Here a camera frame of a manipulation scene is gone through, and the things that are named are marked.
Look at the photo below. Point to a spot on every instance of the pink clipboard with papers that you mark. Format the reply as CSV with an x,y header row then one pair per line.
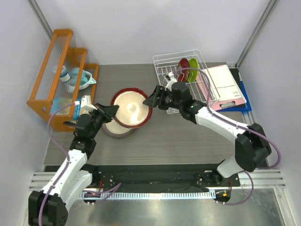
x,y
218,85

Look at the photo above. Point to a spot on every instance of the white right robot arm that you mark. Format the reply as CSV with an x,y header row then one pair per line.
x,y
251,144

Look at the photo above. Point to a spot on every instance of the dark red cream plate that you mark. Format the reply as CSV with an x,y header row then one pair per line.
x,y
132,113

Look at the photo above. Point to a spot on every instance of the white teal jug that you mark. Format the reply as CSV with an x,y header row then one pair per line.
x,y
86,80

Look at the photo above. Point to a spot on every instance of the white slotted cable duct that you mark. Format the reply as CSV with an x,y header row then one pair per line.
x,y
149,196

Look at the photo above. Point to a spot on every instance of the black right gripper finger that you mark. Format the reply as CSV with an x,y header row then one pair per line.
x,y
160,104
157,94

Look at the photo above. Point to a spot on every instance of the teal brush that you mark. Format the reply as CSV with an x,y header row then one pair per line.
x,y
73,80

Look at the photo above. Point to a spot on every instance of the white blue round container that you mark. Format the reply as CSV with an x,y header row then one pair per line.
x,y
64,75

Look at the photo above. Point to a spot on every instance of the blue folder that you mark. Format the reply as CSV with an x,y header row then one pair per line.
x,y
243,107

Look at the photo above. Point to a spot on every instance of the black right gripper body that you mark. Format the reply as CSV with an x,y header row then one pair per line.
x,y
169,96

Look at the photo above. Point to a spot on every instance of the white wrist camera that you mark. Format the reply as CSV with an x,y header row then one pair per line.
x,y
85,103
170,81

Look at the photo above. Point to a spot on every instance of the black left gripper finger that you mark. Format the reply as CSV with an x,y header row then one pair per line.
x,y
110,111
101,112

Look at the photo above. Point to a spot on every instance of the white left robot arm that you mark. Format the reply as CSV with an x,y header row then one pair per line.
x,y
50,206

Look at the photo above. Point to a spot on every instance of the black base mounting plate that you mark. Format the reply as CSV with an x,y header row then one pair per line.
x,y
170,178

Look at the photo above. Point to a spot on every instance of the silver rimmed cream plate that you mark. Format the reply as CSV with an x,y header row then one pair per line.
x,y
113,129

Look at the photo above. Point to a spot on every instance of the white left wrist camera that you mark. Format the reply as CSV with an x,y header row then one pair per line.
x,y
85,103

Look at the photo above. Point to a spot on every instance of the lime green small plate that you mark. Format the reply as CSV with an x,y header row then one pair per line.
x,y
194,66

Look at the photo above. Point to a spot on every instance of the blue white box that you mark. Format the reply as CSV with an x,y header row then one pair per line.
x,y
60,102

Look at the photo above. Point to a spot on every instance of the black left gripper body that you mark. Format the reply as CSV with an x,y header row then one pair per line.
x,y
97,121

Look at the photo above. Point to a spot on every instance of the orange wooden shelf rack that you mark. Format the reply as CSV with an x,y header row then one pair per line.
x,y
48,86

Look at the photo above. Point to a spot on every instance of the red floral small plate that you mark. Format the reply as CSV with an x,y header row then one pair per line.
x,y
183,74

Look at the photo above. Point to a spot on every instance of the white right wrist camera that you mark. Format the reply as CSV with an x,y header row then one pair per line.
x,y
170,81

